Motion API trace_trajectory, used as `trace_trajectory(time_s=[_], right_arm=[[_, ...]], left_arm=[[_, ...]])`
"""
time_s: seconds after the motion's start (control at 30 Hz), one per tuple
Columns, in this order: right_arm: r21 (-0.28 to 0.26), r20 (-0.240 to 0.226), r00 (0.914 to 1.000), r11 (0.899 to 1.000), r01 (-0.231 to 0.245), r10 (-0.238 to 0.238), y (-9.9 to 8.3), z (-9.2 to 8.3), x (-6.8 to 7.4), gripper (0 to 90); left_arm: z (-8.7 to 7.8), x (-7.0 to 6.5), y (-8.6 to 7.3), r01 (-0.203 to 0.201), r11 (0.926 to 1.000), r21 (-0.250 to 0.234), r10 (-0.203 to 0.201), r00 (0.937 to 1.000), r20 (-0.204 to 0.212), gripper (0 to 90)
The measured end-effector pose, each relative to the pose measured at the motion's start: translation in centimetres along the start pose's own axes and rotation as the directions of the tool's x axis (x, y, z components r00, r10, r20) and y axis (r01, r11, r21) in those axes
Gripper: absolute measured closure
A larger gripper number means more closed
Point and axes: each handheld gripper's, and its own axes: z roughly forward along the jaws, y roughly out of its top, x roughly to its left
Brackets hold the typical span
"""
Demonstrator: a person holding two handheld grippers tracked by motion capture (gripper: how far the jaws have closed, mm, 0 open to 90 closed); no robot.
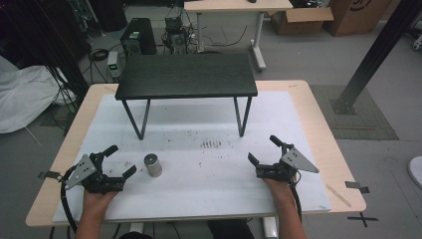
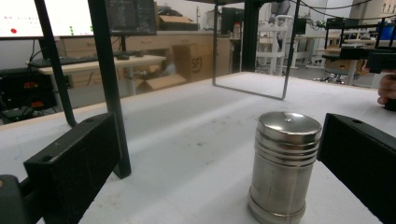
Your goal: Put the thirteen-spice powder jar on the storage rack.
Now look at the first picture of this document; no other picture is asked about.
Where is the black computer tower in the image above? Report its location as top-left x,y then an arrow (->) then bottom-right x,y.
119,17 -> 158,56

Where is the dark curtain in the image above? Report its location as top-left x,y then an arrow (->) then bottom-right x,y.
0,0 -> 92,101

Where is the black metal post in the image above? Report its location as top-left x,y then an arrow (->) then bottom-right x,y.
330,0 -> 422,116

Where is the open electronics case with fan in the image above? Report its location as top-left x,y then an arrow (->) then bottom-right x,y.
161,16 -> 189,55

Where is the small black table riser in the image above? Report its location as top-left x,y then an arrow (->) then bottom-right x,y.
114,53 -> 259,140

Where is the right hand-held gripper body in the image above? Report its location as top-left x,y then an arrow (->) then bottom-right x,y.
256,142 -> 320,183

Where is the person's right hand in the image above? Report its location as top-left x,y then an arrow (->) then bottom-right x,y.
262,177 -> 299,209

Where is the large cardboard box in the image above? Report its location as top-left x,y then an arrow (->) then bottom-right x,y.
322,0 -> 401,38

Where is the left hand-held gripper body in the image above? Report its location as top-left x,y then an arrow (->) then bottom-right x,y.
64,152 -> 125,195

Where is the grey floor mat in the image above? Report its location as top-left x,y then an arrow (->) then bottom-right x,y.
310,84 -> 399,141

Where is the person's left hand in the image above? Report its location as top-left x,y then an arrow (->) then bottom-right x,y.
82,189 -> 119,218

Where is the white round object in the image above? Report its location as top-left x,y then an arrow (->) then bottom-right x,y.
407,155 -> 422,190

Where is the white table leg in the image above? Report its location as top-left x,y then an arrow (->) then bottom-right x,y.
263,216 -> 279,239
128,222 -> 145,234

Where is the white table mat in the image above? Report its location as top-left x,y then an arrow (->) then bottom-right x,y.
53,91 -> 332,223

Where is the white cloth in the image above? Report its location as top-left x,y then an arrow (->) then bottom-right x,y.
0,55 -> 78,134

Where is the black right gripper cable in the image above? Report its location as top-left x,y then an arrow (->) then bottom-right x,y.
288,178 -> 304,223

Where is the small open cardboard box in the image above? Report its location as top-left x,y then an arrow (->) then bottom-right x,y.
268,7 -> 334,36

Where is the black tape piece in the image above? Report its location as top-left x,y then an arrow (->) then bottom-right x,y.
37,170 -> 63,182
344,180 -> 370,194

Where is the white desk with wooden top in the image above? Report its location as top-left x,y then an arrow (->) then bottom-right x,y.
183,0 -> 295,73

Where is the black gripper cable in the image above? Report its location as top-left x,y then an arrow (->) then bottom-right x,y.
288,178 -> 304,223
60,164 -> 80,234

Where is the silver metal cylinder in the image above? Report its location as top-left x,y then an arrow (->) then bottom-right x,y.
143,152 -> 163,178

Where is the power supply with green display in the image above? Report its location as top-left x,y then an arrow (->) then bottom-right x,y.
106,51 -> 122,80

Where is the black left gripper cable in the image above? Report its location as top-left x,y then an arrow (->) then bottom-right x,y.
60,164 -> 80,234

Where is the flat wooden stick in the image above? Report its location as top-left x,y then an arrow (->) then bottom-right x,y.
325,184 -> 352,209

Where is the black floor cable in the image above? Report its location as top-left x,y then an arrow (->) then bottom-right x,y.
202,25 -> 249,48

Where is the person's dark clothing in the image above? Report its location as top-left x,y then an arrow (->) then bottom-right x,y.
207,218 -> 256,239

